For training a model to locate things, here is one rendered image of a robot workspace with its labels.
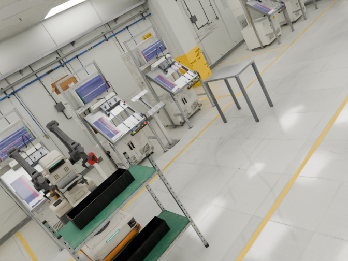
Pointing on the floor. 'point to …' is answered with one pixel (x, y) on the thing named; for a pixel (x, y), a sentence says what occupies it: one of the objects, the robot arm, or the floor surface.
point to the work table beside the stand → (226, 71)
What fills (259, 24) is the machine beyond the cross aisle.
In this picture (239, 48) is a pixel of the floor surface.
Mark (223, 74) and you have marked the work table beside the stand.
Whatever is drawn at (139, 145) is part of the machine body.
